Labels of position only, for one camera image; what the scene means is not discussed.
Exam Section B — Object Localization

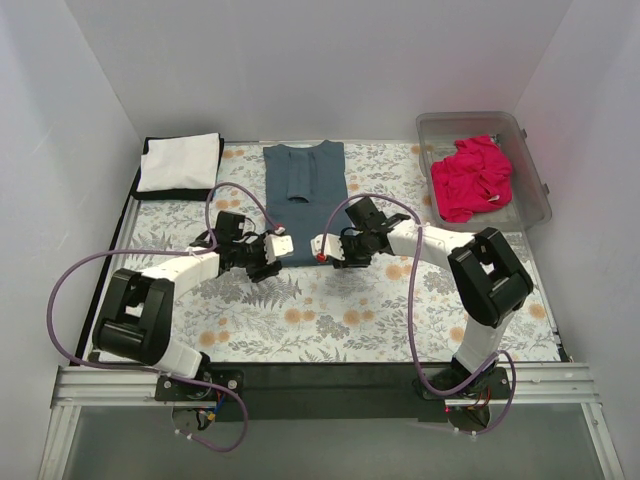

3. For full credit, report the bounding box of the purple cable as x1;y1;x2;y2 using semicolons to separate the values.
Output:
319;194;516;436
47;182;251;454

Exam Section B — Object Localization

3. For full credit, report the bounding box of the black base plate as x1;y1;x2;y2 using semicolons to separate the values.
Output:
154;363;510;423

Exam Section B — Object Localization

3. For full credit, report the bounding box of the floral table cloth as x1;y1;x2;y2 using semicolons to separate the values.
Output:
116;143;560;362

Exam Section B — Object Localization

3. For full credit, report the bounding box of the clear plastic bin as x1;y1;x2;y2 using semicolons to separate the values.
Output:
416;111;552;232

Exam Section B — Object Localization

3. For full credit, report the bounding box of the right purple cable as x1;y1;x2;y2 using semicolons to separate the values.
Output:
319;194;516;436

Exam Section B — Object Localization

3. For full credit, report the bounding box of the folded white t shirt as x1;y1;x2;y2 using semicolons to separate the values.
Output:
135;132;221;192

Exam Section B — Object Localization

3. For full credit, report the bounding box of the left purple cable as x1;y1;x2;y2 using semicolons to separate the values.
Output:
47;182;251;454

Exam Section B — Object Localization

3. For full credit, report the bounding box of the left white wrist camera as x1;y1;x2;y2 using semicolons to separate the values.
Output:
264;227;294;264

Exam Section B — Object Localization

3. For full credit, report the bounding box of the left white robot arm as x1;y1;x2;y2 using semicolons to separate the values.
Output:
92;212;294;400

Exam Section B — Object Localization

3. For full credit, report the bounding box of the pink t shirt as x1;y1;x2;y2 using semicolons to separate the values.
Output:
430;135;513;223

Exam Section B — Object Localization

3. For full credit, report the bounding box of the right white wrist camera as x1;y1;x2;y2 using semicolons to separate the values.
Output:
310;234;345;263

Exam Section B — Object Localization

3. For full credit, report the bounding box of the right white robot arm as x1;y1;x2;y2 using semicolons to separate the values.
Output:
311;194;533;398

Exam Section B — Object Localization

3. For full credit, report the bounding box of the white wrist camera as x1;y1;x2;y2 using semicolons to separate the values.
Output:
264;227;294;264
310;234;345;263

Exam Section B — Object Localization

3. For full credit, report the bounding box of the blue-grey t shirt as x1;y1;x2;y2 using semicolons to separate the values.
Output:
263;140;350;268

